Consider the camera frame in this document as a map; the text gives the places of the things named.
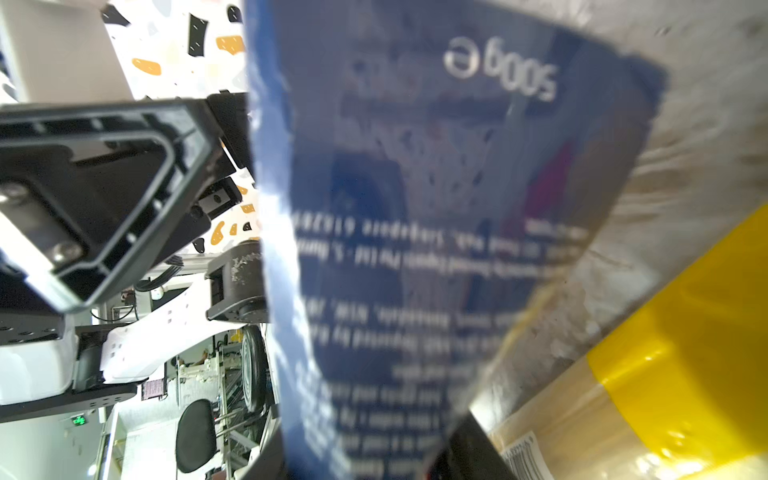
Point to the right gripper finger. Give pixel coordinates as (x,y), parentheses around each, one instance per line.
(469,455)

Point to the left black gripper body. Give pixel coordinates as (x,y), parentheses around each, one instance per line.
(97,201)

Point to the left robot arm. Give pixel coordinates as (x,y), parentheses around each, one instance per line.
(97,200)

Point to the blue Barilla pasta box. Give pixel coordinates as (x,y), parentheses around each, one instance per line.
(428,172)

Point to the yellow Pastatime spaghetti bag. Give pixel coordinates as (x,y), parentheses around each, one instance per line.
(677,391)

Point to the black office chair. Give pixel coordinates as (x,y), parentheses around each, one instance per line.
(195,442)

